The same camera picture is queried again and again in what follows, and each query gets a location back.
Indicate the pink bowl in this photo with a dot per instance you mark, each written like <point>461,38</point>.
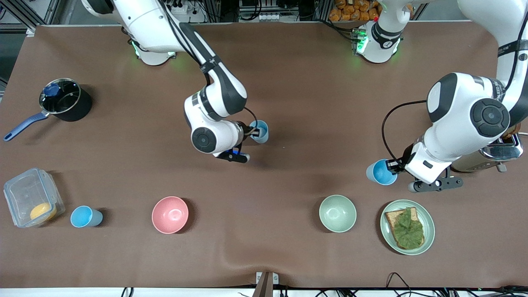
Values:
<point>170,214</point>

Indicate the green lettuce leaf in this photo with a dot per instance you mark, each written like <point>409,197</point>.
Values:
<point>408,229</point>

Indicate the aluminium frame profile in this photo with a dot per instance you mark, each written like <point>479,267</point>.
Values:
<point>37,14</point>

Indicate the glass lid blue knob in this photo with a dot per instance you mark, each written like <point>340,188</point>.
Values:
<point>60,95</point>

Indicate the blue plastic cup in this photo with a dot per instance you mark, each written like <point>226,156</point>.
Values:
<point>378,172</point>
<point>84,217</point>
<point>262,131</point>

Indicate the metal table clamp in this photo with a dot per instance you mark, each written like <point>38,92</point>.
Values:
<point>266,284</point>

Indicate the toast bread slice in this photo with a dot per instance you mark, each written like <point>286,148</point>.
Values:
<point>392,216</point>

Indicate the pale green bowl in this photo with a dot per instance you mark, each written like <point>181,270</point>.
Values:
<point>337,213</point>

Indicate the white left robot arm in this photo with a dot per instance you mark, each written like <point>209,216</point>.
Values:
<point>474,111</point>

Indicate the beige metal toaster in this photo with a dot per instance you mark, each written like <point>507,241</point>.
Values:
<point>501,150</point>

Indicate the bag of orange bread rolls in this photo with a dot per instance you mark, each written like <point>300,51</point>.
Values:
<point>354,10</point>

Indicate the white power strip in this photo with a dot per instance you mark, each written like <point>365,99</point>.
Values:
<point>179,7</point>

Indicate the brown table cloth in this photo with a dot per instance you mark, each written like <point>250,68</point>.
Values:
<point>313,95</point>

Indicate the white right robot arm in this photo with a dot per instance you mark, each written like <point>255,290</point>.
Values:
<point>222,86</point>

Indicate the clear plastic food container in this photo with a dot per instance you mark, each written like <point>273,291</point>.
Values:
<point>24,194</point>

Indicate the yellow round food piece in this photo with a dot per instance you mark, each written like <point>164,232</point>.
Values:
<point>42,211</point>

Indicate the white electrical box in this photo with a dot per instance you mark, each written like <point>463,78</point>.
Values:
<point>269,17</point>

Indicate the pale green plate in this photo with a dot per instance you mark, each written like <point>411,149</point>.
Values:
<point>427,225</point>

